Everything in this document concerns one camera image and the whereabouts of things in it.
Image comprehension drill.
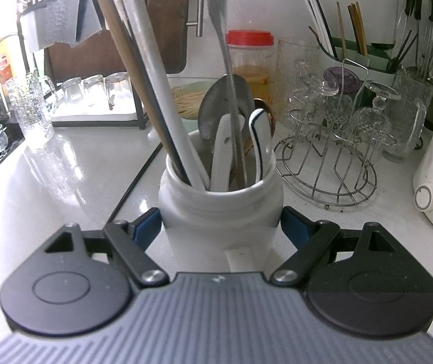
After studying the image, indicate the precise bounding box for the green basket of sticks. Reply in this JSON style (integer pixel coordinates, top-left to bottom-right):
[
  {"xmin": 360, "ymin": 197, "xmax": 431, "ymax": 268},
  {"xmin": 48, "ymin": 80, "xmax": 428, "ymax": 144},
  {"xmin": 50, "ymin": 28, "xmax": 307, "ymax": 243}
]
[{"xmin": 171, "ymin": 80, "xmax": 215, "ymax": 120}]

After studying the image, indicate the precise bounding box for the green chopstick holder caddy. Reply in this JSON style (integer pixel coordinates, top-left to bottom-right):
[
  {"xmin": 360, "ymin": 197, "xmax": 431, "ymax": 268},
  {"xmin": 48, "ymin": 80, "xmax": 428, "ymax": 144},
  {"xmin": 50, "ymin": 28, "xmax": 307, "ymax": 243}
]
[{"xmin": 300, "ymin": 0, "xmax": 433, "ymax": 84}]

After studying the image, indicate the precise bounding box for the white ceramic utensil jar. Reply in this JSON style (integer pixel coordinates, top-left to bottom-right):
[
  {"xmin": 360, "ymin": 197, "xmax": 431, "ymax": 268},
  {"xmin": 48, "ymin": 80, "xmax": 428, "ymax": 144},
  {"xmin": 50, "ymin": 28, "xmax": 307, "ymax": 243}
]
[{"xmin": 159, "ymin": 154, "xmax": 284, "ymax": 273}]

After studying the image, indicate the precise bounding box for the large steel spoon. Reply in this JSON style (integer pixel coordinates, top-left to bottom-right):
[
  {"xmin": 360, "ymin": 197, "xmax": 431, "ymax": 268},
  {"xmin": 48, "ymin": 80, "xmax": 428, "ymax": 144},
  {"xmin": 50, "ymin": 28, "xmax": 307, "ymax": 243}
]
[{"xmin": 198, "ymin": 74, "xmax": 255, "ymax": 152}]

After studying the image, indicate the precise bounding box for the brown wooden chopstick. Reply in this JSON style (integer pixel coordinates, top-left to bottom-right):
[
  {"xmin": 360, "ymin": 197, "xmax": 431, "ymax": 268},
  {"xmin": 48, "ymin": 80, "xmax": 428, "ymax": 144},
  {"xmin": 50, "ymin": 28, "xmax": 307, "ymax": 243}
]
[{"xmin": 88, "ymin": 0, "xmax": 181, "ymax": 175}]

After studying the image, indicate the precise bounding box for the red lid plastic jar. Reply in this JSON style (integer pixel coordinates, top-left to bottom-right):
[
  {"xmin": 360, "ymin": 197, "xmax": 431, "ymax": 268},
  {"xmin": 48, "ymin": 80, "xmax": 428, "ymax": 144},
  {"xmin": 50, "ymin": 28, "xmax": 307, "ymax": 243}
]
[{"xmin": 227, "ymin": 30, "xmax": 274, "ymax": 105}]

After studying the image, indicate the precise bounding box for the wooden cutting board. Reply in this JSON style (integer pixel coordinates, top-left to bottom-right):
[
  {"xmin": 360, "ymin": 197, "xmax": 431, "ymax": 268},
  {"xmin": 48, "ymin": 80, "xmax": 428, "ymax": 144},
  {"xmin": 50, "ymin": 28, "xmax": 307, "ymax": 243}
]
[{"xmin": 44, "ymin": 0, "xmax": 189, "ymax": 83}]

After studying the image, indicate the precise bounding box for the white ceramic soup spoon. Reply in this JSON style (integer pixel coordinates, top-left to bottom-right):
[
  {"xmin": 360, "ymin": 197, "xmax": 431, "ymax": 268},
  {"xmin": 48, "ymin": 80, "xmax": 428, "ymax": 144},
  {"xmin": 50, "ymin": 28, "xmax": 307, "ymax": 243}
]
[{"xmin": 210, "ymin": 113, "xmax": 233, "ymax": 192}]

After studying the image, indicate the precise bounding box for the white black-edged ceramic spoon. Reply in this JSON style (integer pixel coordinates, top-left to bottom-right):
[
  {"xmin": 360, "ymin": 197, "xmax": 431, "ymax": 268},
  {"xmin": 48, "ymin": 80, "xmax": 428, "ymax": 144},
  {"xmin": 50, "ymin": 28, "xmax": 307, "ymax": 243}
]
[{"xmin": 248, "ymin": 108, "xmax": 274, "ymax": 182}]

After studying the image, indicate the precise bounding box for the upturned drinking glass right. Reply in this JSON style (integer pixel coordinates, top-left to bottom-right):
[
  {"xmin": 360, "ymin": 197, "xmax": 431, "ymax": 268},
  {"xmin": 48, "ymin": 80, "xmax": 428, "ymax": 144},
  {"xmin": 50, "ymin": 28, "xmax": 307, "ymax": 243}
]
[{"xmin": 104, "ymin": 72, "xmax": 132, "ymax": 110}]

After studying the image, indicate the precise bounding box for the upturned drinking glass middle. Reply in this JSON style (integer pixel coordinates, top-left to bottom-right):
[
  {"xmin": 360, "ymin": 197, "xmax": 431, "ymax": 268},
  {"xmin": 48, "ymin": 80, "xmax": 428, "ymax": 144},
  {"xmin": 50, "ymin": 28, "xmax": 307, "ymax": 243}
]
[{"xmin": 83, "ymin": 74, "xmax": 106, "ymax": 103}]

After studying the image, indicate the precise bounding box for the black chopstick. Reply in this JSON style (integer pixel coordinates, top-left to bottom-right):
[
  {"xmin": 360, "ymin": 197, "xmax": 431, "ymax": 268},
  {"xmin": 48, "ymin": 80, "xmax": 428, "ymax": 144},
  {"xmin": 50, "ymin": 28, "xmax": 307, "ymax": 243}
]
[
  {"xmin": 123, "ymin": 25, "xmax": 189, "ymax": 183},
  {"xmin": 106, "ymin": 142, "xmax": 163, "ymax": 224}
]

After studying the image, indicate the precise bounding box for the wire glass drying rack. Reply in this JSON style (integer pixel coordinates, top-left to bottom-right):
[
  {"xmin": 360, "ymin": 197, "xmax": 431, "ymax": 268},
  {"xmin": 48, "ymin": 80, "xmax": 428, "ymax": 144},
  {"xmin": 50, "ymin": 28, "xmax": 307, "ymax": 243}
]
[{"xmin": 274, "ymin": 62, "xmax": 400, "ymax": 209}]

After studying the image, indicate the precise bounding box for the upturned drinking glass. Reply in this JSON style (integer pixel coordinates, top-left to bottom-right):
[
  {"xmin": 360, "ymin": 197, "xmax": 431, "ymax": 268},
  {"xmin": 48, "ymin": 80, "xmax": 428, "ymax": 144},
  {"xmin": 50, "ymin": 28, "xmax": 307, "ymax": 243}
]
[
  {"xmin": 104, "ymin": 72, "xmax": 132, "ymax": 110},
  {"xmin": 83, "ymin": 74, "xmax": 106, "ymax": 103},
  {"xmin": 62, "ymin": 77, "xmax": 83, "ymax": 104}
]

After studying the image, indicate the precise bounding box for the black dish rack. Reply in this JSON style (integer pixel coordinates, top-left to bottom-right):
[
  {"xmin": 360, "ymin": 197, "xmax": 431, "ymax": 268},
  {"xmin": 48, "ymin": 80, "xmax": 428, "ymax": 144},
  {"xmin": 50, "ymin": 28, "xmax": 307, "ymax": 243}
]
[{"xmin": 16, "ymin": 0, "xmax": 149, "ymax": 130}]

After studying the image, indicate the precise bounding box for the upturned drinking glass left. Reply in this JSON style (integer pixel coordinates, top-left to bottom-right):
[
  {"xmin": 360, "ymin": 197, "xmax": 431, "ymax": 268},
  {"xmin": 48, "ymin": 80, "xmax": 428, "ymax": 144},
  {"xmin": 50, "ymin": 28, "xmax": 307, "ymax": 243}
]
[{"xmin": 62, "ymin": 77, "xmax": 83, "ymax": 104}]

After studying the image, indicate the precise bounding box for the yellow detergent bottle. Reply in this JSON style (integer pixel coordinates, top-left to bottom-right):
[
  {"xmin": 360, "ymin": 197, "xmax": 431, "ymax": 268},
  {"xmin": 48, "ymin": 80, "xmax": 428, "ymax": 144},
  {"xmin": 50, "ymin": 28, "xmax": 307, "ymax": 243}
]
[{"xmin": 0, "ymin": 37, "xmax": 19, "ymax": 94}]

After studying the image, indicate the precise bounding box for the copper gold spoon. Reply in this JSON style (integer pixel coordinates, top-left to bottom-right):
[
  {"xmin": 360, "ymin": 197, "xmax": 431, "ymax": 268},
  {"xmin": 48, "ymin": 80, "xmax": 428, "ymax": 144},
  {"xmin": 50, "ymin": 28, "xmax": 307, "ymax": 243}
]
[{"xmin": 229, "ymin": 98, "xmax": 278, "ymax": 183}]

